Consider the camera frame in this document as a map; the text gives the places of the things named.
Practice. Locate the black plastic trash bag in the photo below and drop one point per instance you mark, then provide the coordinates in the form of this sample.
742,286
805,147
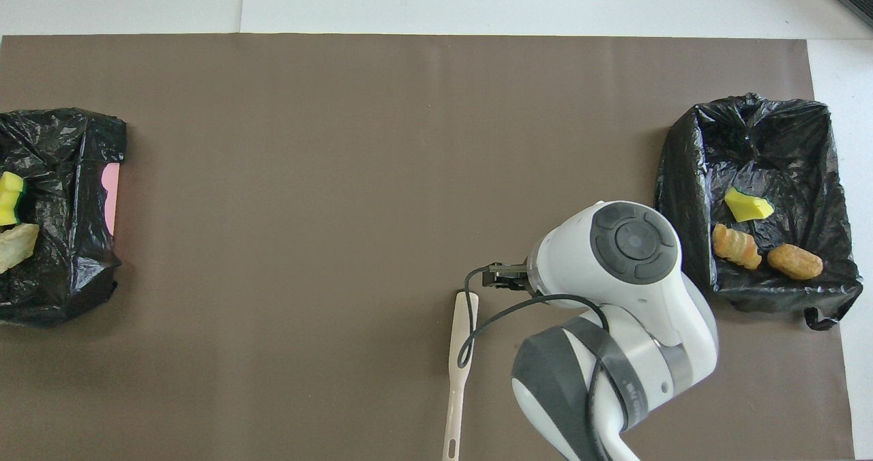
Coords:
68,263
784,154

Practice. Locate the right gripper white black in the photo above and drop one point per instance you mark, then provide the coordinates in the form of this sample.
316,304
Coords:
522,278

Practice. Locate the beige hand brush black bristles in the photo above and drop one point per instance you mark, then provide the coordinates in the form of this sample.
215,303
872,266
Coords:
460,352

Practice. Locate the brown table mat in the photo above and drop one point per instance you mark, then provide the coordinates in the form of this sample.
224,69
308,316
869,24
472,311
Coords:
273,174

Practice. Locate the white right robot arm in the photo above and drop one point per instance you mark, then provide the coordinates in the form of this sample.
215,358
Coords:
634,297

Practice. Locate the pink plastic bin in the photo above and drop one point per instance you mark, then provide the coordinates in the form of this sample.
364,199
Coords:
111,198

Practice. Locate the toy croissant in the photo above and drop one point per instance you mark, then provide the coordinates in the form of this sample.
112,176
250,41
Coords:
736,246

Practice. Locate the yellow green scouring sponge piece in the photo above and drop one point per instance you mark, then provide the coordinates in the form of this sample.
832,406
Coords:
747,206
9,198

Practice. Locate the brown toy bread roll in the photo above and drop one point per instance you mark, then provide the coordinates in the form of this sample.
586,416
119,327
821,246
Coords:
794,262

